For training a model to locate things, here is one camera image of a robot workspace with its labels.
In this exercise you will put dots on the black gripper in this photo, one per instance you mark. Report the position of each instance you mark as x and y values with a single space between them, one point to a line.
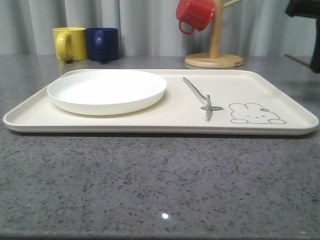
308 9

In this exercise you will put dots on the silver fork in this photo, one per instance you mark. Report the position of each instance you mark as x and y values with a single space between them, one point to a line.
208 107

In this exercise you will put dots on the white round plate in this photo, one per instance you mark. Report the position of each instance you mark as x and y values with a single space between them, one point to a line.
107 92

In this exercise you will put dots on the silver chopstick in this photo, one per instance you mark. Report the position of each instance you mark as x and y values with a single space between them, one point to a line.
298 60

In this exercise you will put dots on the wooden mug tree stand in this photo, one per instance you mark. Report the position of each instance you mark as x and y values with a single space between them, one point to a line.
214 59

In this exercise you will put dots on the cream rabbit serving tray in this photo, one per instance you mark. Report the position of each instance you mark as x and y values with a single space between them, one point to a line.
242 101

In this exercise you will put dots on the red mug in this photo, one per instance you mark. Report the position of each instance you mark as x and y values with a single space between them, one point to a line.
194 15

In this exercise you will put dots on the grey curtain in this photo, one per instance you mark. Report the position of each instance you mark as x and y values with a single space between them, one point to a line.
150 28

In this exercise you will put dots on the dark blue mug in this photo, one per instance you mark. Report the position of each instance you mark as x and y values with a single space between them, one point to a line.
102 44

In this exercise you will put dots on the yellow mug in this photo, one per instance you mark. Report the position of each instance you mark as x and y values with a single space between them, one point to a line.
70 43

